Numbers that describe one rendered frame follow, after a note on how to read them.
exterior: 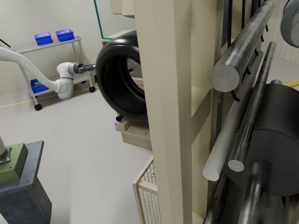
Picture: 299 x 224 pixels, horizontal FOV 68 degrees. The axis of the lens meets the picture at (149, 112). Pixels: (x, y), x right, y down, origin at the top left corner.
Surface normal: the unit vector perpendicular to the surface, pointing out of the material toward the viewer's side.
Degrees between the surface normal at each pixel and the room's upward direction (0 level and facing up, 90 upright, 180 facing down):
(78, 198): 0
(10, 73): 90
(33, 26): 90
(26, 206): 90
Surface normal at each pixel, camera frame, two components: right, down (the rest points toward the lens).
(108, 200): -0.11, -0.84
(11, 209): 0.26, 0.49
